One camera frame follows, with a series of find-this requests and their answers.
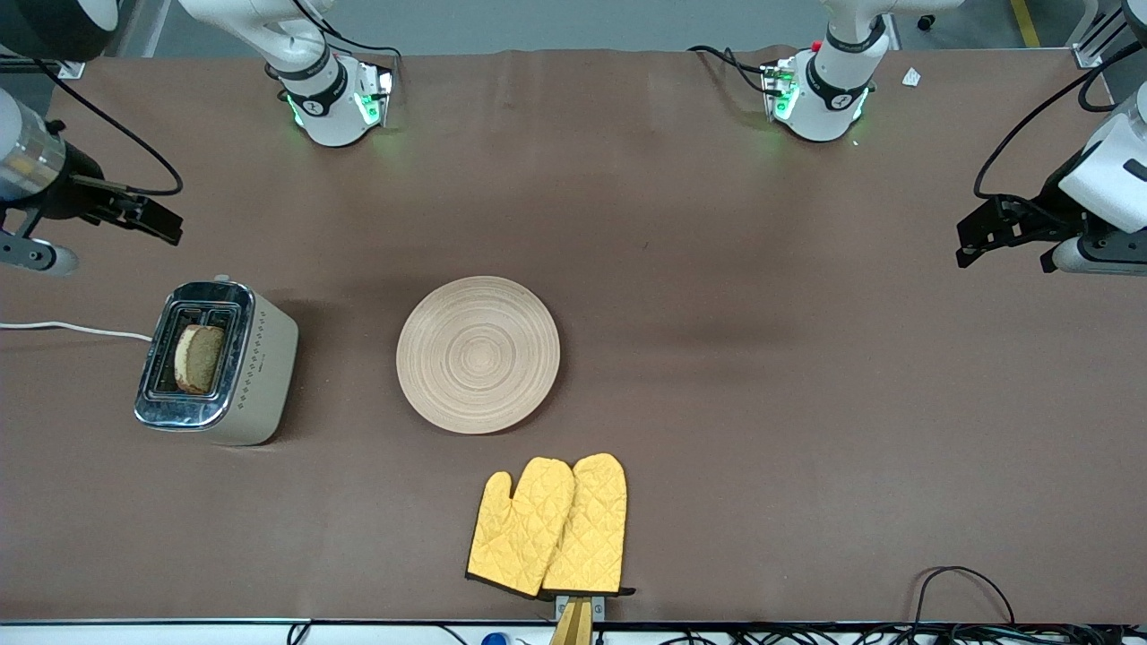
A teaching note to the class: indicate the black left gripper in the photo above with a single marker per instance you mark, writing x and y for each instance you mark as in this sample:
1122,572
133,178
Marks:
1047,209

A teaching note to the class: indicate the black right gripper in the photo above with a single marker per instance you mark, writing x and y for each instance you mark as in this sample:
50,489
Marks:
73,189

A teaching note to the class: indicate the brown bread slice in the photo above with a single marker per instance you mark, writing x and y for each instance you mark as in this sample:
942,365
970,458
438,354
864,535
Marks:
202,358

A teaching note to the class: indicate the round wooden plate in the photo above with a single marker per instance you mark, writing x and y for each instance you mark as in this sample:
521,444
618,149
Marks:
479,354

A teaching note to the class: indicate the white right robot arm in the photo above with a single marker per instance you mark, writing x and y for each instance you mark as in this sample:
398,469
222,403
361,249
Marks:
323,107

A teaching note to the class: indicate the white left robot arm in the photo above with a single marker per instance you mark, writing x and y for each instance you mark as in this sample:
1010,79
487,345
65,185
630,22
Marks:
829,107

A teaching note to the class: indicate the cream and chrome toaster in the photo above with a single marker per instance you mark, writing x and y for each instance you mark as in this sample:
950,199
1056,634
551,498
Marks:
260,376

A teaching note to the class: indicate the white paper scrap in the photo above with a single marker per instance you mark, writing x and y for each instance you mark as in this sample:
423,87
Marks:
911,77

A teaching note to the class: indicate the black caster wheel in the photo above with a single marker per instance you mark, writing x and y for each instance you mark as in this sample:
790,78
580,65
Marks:
926,21

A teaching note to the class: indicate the yellow quilted oven mitt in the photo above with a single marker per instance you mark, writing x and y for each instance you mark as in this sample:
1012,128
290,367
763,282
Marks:
515,528
591,528

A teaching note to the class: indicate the wooden stand with metal bracket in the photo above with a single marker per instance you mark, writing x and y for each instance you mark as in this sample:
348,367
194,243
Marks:
573,623

